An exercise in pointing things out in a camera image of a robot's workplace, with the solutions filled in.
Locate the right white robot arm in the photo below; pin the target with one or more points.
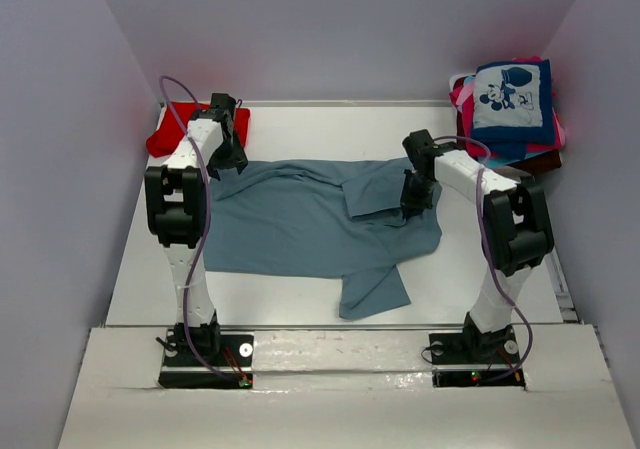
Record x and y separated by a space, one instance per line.
516 235

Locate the white foam front board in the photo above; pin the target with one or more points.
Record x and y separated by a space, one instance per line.
345 389

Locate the grey-blue t-shirt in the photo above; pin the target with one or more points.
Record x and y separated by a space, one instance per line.
321 219

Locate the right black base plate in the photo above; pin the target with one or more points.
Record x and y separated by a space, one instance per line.
456 366

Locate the dark maroon folded t-shirt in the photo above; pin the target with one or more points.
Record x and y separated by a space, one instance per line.
539 164

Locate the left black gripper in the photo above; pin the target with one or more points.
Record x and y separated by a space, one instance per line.
237 159

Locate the navy cartoon mouse t-shirt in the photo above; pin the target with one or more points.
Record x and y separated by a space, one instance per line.
513 102

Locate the teal folded t-shirt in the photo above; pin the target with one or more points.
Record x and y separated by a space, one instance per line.
507 153

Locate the pink folded t-shirt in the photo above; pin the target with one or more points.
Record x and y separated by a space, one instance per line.
461 97

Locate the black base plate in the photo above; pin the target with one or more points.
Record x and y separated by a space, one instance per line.
229 369
456 366

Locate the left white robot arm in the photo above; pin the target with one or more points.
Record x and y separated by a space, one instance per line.
178 197

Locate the folded red t-shirt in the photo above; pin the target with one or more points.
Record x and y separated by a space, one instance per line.
166 138

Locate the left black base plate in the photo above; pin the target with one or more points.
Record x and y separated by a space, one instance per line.
229 369

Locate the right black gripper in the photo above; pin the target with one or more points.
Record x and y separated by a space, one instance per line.
412 204

